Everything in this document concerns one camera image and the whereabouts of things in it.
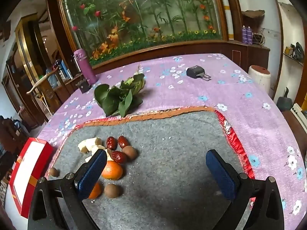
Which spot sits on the red jujube date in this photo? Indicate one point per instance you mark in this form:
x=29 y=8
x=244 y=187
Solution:
x=123 y=141
x=119 y=157
x=111 y=143

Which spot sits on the orange tangerine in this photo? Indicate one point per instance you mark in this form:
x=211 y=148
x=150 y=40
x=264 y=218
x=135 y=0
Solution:
x=113 y=170
x=96 y=191

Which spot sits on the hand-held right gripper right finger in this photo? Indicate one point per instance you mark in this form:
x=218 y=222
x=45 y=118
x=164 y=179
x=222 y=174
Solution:
x=221 y=175

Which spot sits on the dark bell-shaped object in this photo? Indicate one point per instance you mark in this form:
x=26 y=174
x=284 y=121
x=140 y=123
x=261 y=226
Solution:
x=286 y=100

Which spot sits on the purple spray can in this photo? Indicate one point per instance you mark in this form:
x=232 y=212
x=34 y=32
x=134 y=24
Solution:
x=244 y=34
x=249 y=35

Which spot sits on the white and yellow column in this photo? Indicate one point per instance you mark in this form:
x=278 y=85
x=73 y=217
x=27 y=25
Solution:
x=227 y=9

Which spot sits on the red and white box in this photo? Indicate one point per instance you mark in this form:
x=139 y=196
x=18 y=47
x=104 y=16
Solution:
x=28 y=172

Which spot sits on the brown longan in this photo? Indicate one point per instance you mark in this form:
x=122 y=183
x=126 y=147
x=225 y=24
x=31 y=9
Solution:
x=112 y=191
x=130 y=152
x=53 y=172

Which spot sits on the black bag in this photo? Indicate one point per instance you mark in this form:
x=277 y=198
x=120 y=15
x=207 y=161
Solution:
x=297 y=50

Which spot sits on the glass artificial plant display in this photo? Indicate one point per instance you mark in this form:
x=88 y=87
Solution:
x=144 y=16

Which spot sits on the grey felt mat red border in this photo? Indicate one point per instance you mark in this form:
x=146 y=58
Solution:
x=168 y=153

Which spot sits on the bunch of green leaves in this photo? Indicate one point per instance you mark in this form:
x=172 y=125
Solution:
x=115 y=98

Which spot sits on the wooden glass cabinet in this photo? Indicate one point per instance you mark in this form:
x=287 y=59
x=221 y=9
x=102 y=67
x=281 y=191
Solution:
x=26 y=64

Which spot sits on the purple thermos bottle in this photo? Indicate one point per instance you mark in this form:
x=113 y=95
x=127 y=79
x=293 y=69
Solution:
x=84 y=64

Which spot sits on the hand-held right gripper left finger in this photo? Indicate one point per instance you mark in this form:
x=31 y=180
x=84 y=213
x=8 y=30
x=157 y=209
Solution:
x=92 y=172

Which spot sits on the curved wooden stick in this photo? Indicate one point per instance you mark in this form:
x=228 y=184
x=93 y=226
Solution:
x=44 y=79

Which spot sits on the small black clamp block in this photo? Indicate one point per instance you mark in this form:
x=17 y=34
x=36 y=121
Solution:
x=84 y=86

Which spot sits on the white round stool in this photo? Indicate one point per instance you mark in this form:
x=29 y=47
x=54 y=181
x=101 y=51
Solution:
x=259 y=79

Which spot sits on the blue plastic container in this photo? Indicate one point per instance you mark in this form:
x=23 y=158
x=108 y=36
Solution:
x=66 y=69

